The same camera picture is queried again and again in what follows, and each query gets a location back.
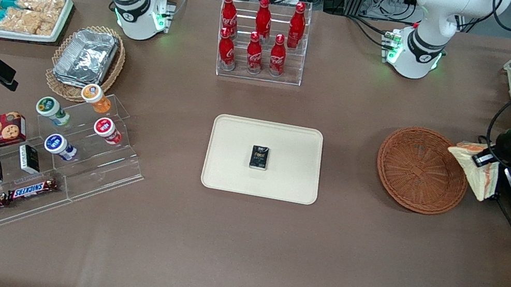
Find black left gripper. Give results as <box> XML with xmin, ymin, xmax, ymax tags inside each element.
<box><xmin>471</xmin><ymin>122</ymin><xmax>511</xmax><ymax>173</ymax></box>

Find cream plastic serving tray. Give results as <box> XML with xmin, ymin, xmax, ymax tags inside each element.
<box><xmin>199</xmin><ymin>111</ymin><xmax>329</xmax><ymax>208</ymax></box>

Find triangle sandwich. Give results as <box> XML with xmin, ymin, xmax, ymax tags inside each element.
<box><xmin>440</xmin><ymin>138</ymin><xmax>504</xmax><ymax>204</ymax></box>

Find clear acrylic bottle rack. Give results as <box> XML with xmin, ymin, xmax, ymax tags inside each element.
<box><xmin>209</xmin><ymin>0</ymin><xmax>315</xmax><ymax>90</ymax></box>

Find clear acrylic stepped display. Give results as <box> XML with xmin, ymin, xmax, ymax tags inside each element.
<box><xmin>0</xmin><ymin>74</ymin><xmax>158</xmax><ymax>260</ymax></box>

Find clear rice cracker packet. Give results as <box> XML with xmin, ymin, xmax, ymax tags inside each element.
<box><xmin>1</xmin><ymin>6</ymin><xmax>60</xmax><ymax>40</ymax></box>
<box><xmin>14</xmin><ymin>0</ymin><xmax>67</xmax><ymax>19</ymax></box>

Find black power cable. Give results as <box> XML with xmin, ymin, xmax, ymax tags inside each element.
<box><xmin>489</xmin><ymin>195</ymin><xmax>511</xmax><ymax>232</ymax></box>

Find green lid yogurt cup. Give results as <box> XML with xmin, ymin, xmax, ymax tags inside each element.
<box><xmin>33</xmin><ymin>94</ymin><xmax>74</xmax><ymax>128</ymax></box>

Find orange lid yogurt cup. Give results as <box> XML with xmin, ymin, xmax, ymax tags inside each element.
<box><xmin>78</xmin><ymin>82</ymin><xmax>115</xmax><ymax>116</ymax></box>

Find stacked foil containers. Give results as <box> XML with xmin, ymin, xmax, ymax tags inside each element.
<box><xmin>51</xmin><ymin>25</ymin><xmax>122</xmax><ymax>91</ymax></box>

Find blue lid yogurt cup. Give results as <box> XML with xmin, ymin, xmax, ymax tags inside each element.
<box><xmin>41</xmin><ymin>131</ymin><xmax>80</xmax><ymax>163</ymax></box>

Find red lid yogurt cup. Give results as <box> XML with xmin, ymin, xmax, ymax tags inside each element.
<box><xmin>91</xmin><ymin>116</ymin><xmax>125</xmax><ymax>147</ymax></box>

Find light wicker basket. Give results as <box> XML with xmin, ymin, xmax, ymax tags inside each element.
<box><xmin>41</xmin><ymin>17</ymin><xmax>131</xmax><ymax>110</ymax></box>

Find brown round wicker basket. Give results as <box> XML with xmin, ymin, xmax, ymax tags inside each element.
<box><xmin>369</xmin><ymin>121</ymin><xmax>477</xmax><ymax>221</ymax></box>

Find white rectangular snack tray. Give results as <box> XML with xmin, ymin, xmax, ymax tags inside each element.
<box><xmin>0</xmin><ymin>0</ymin><xmax>75</xmax><ymax>51</ymax></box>

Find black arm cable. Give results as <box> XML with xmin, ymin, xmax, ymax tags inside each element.
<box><xmin>482</xmin><ymin>80</ymin><xmax>511</xmax><ymax>157</ymax></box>

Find red Coca-Cola bottle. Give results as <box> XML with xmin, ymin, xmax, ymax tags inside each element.
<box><xmin>216</xmin><ymin>0</ymin><xmax>242</xmax><ymax>38</ymax></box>
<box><xmin>242</xmin><ymin>30</ymin><xmax>269</xmax><ymax>76</ymax></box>
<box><xmin>252</xmin><ymin>0</ymin><xmax>276</xmax><ymax>42</ymax></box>
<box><xmin>266</xmin><ymin>32</ymin><xmax>291</xmax><ymax>78</ymax></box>
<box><xmin>214</xmin><ymin>26</ymin><xmax>242</xmax><ymax>72</ymax></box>
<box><xmin>285</xmin><ymin>0</ymin><xmax>310</xmax><ymax>51</ymax></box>

